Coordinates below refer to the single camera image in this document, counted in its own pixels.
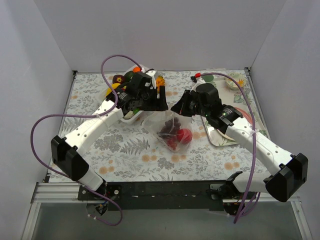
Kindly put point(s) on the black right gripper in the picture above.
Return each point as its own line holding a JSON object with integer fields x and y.
{"x": 187, "y": 101}

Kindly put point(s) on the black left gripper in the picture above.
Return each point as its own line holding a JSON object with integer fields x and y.
{"x": 152, "y": 97}

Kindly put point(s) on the clear zip top bag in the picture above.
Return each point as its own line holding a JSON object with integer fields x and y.
{"x": 155, "y": 122}

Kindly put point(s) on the red apple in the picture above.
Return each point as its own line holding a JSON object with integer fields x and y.
{"x": 184, "y": 136}

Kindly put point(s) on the dark purple grape bunch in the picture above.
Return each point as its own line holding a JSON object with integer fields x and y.
{"x": 171, "y": 127}

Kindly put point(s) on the light red grape bunch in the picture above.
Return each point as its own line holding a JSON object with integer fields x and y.
{"x": 171, "y": 143}

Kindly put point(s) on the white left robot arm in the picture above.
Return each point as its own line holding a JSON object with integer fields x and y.
{"x": 68, "y": 151}

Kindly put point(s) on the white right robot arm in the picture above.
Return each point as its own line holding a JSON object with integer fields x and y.
{"x": 286, "y": 172}

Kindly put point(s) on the orange pineapple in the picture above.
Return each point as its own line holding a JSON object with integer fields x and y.
{"x": 160, "y": 81}

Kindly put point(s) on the pale cabbage wedge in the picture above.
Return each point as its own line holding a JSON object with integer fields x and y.
{"x": 129, "y": 115}

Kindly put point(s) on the white fruit basket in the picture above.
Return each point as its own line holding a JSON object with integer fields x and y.
{"x": 130, "y": 119}

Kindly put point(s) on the green cup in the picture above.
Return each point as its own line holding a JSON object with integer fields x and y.
{"x": 208, "y": 78}

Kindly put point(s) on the dark green avocado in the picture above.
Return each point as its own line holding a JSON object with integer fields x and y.
{"x": 128, "y": 76}

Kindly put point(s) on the orange fruit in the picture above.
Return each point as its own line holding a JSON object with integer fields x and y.
{"x": 136, "y": 69}

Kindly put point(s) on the floral serving tray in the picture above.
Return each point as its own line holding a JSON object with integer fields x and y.
{"x": 230, "y": 94}

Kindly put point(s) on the yellow banana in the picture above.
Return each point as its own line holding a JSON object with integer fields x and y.
{"x": 110, "y": 89}

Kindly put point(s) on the dark mangosteen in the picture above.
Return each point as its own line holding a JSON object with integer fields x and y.
{"x": 118, "y": 79}

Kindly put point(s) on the floral tablecloth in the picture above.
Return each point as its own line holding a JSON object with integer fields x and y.
{"x": 127, "y": 152}

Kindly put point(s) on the pink plate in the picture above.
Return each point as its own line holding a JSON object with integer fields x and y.
{"x": 245, "y": 115}

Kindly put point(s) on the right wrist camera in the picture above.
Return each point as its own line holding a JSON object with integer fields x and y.
{"x": 196, "y": 81}

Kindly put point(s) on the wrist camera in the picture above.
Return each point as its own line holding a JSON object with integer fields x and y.
{"x": 154, "y": 75}
{"x": 196, "y": 81}

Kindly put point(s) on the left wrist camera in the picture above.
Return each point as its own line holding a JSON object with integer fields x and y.
{"x": 154, "y": 75}

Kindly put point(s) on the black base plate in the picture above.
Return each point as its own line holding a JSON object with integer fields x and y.
{"x": 170, "y": 195}

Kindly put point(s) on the aluminium frame rail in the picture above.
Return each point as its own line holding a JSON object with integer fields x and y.
{"x": 56, "y": 193}

